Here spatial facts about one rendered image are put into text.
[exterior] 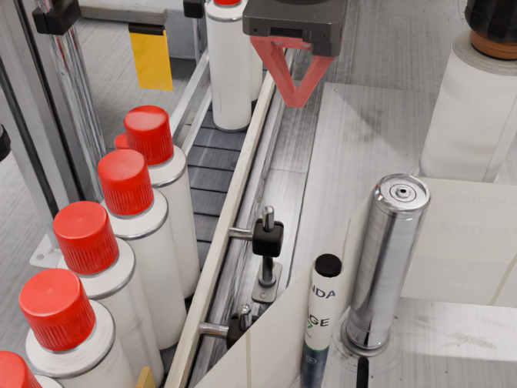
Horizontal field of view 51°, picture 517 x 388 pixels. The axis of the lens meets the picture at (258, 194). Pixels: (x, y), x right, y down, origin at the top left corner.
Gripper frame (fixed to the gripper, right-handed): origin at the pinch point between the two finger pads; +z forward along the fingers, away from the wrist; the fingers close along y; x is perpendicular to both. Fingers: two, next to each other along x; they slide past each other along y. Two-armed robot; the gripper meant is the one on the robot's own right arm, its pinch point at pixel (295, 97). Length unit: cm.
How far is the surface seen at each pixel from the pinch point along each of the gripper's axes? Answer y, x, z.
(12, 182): 8.1, 38.0, 23.2
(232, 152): 13.8, 9.2, 18.4
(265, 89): 23.2, 6.6, 14.8
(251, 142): 12.0, 6.4, 15.0
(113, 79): 34, 34, 23
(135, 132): -8.8, 10.3, -1.5
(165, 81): -0.8, 10.8, -0.8
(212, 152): 13.3, 11.7, 18.4
